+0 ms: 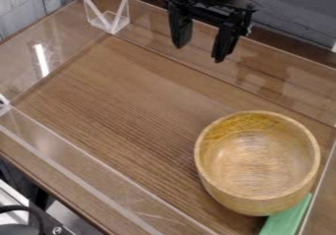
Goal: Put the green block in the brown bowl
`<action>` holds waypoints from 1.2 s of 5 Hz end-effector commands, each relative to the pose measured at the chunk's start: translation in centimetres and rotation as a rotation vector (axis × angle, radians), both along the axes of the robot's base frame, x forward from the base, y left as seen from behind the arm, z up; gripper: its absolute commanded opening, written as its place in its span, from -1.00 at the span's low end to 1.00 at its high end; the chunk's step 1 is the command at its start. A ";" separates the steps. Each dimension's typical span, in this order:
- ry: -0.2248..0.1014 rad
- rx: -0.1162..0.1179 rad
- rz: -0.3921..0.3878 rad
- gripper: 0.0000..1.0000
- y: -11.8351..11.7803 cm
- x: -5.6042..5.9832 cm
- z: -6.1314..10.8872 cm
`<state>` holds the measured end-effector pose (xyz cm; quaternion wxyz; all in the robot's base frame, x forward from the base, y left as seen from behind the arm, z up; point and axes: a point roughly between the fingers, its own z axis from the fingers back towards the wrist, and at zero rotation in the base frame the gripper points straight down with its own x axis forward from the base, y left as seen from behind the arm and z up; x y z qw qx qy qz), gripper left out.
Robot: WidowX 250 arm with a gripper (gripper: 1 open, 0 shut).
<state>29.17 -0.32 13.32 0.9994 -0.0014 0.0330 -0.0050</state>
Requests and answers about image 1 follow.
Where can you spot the clear acrylic corner bracket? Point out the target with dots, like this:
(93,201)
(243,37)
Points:
(109,21)

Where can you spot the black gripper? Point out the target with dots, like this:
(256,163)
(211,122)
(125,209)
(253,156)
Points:
(212,12)

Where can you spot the green block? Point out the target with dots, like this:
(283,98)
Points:
(284,222)

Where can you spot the brown wooden bowl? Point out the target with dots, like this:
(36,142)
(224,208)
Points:
(257,160)

